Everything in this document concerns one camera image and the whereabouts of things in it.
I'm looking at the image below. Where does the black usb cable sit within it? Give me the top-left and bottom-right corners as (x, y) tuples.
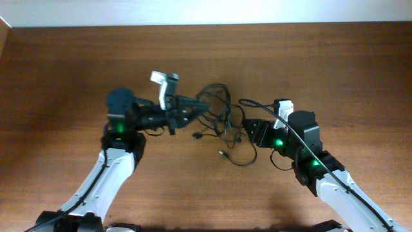
(192, 82), (258, 168)

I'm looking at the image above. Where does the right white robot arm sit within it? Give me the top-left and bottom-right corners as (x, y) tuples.
(242, 111), (405, 231)

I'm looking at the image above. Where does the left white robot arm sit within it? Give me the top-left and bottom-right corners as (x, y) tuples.
(31, 88), (209, 231)

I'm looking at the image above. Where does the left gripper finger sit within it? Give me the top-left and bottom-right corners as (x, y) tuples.
(180, 96), (209, 113)
(183, 108), (205, 124)

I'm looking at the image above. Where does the right camera black cable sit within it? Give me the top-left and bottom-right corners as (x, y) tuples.
(238, 97), (397, 231)

